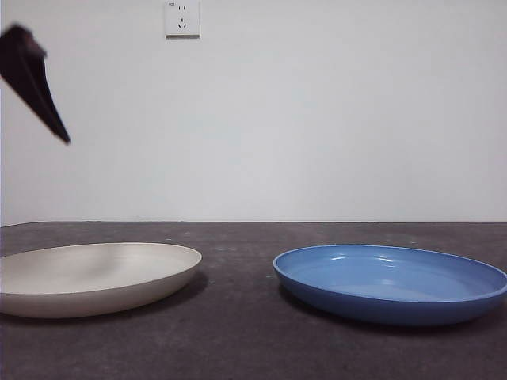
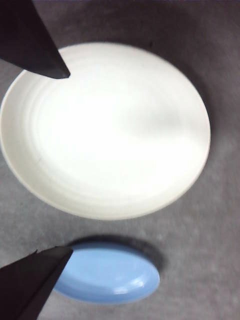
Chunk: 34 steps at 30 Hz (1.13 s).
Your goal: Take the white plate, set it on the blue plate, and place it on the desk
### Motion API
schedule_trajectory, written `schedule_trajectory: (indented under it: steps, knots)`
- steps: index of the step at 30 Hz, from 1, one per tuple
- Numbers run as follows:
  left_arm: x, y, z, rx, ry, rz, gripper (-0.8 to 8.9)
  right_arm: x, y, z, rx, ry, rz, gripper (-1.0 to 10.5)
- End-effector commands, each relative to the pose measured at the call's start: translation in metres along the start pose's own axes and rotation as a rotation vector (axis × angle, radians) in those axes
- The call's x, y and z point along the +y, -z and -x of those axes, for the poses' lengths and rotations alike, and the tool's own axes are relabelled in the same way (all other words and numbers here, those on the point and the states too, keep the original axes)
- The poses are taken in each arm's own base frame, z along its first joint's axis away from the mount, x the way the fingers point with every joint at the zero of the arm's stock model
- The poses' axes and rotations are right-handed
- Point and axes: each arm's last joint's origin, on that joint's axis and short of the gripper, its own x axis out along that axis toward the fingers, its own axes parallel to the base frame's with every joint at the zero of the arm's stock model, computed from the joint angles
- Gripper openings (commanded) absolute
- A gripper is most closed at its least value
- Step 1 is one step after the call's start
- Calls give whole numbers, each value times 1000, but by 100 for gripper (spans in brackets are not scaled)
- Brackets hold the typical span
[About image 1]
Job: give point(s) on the blue round plate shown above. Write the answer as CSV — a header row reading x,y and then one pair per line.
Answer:
x,y
380,277

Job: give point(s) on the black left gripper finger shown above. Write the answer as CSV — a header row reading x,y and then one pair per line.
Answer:
x,y
27,75

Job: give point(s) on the white wall socket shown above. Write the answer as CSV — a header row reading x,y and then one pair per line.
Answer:
x,y
182,20

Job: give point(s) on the white round plate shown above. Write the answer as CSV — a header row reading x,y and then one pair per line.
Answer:
x,y
95,277

